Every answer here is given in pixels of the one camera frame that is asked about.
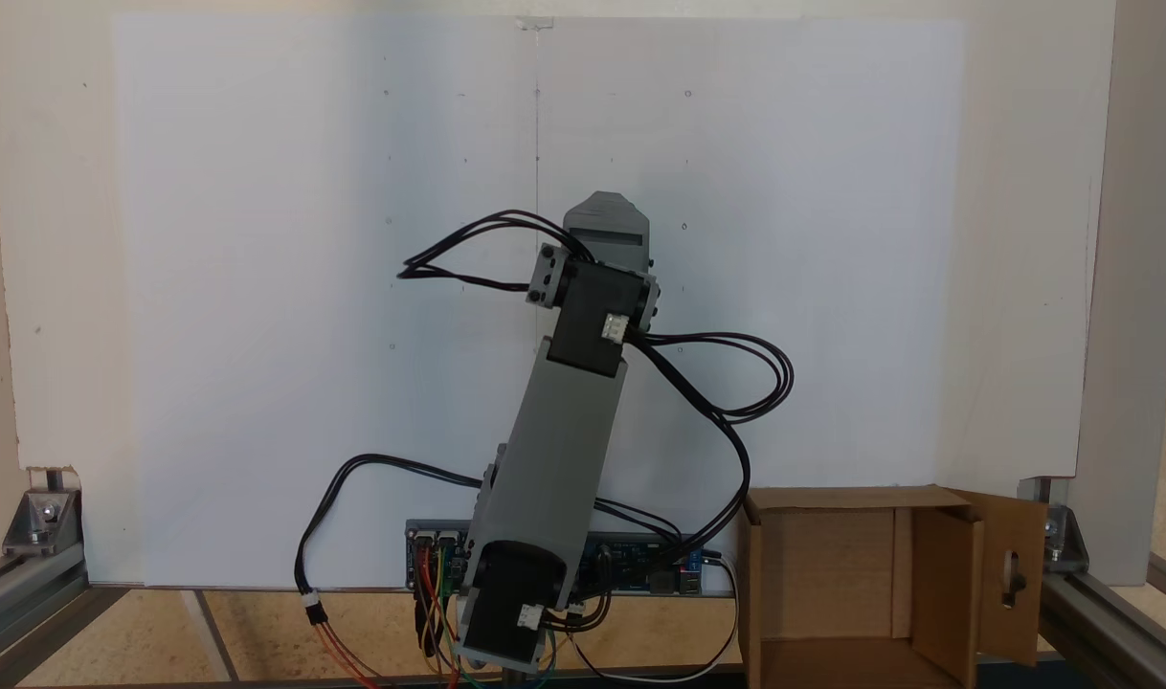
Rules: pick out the wide grey fixed gripper jaw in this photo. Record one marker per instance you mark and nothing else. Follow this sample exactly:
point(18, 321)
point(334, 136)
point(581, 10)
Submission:
point(607, 212)

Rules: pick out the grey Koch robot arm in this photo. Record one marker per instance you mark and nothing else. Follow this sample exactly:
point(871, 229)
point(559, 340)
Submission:
point(554, 450)

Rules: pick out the white paper sheet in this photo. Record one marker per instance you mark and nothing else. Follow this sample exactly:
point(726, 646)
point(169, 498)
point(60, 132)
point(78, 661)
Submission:
point(257, 287)
point(832, 191)

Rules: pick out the blue power circuit board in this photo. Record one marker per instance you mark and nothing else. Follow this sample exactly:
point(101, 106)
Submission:
point(631, 565)

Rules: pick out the motor controller circuit board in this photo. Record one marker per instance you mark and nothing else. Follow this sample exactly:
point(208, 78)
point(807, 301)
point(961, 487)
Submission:
point(435, 541)

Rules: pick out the open cardboard box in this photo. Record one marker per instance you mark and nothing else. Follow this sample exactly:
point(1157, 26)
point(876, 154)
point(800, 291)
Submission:
point(832, 555)

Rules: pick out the metal corner bracket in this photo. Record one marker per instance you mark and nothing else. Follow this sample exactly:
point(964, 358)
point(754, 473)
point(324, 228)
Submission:
point(42, 517)
point(1062, 536)

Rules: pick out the aluminium frame rail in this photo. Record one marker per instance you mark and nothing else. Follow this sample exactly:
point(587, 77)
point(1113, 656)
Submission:
point(28, 612)
point(1119, 622)

